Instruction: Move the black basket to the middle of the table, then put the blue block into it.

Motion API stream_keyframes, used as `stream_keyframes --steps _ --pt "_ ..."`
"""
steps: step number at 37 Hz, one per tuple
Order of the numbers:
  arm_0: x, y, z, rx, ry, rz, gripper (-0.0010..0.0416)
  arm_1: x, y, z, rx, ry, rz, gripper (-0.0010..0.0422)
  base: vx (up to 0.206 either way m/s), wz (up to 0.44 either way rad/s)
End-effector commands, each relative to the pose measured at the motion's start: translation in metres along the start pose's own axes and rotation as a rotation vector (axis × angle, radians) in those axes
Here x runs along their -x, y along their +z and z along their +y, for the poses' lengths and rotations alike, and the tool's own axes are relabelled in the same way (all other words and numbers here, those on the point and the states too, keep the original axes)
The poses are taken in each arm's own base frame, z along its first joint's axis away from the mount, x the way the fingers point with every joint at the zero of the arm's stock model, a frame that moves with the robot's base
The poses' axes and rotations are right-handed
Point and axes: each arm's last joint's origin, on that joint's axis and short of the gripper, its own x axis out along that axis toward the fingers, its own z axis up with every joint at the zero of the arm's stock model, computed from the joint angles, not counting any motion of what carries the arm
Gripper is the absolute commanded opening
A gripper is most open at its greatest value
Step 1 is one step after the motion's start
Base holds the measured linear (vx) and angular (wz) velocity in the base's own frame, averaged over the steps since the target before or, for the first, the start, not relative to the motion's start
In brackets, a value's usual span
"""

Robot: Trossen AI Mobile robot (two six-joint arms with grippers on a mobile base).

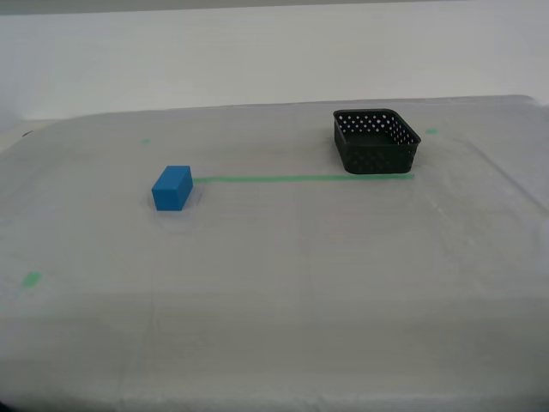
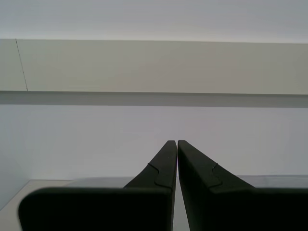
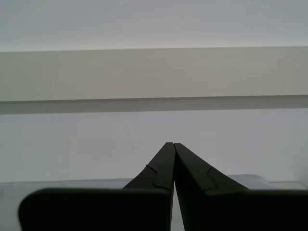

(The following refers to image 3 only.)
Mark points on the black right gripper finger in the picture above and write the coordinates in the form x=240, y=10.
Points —
x=96, y=209
x=240, y=209

